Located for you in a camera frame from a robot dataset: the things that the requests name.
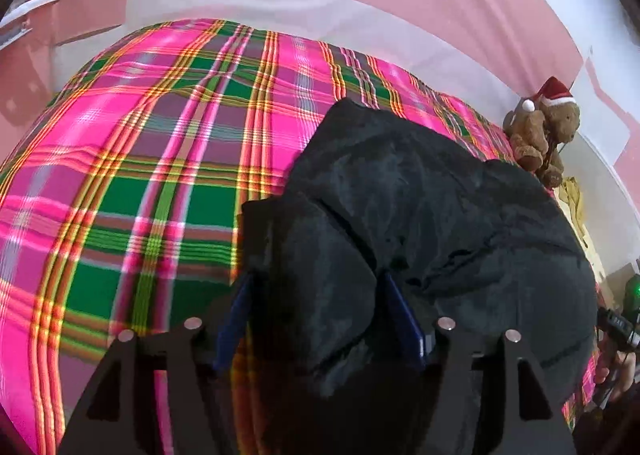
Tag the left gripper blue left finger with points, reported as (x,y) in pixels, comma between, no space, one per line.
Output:
(232,329)

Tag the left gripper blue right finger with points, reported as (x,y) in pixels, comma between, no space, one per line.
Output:
(402,336)

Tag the black puffer jacket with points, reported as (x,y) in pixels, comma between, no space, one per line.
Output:
(483,255)

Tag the person right hand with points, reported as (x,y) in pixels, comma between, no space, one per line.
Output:
(615,375)

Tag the white side board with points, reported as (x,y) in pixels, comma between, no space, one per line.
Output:
(611,218)

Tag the yellow cloth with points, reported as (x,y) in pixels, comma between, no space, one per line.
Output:
(570,193)

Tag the pink plaid bed sheet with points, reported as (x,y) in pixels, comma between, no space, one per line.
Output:
(121,233)

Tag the brown teddy bear santa hat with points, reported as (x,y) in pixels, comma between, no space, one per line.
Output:
(536,128)

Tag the white bed headboard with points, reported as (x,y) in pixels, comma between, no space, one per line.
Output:
(355,25)

